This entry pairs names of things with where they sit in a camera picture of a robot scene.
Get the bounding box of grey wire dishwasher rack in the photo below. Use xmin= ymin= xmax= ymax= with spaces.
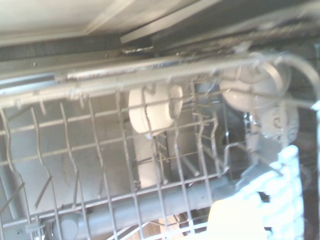
xmin=0 ymin=47 xmax=320 ymax=240

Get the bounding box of lower wire dishwasher rack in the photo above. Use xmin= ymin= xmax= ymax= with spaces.
xmin=149 ymin=74 xmax=251 ymax=181

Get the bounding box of white bowl in rack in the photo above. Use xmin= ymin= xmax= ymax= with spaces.
xmin=128 ymin=83 xmax=185 ymax=137

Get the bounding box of patterned clear glass bowl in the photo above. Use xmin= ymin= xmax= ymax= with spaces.
xmin=258 ymin=104 xmax=301 ymax=147

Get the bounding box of clear textured drinking glass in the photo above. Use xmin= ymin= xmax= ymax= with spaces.
xmin=237 ymin=144 xmax=305 ymax=240

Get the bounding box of stainless steel dishwasher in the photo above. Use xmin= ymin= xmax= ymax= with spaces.
xmin=0 ymin=0 xmax=320 ymax=240

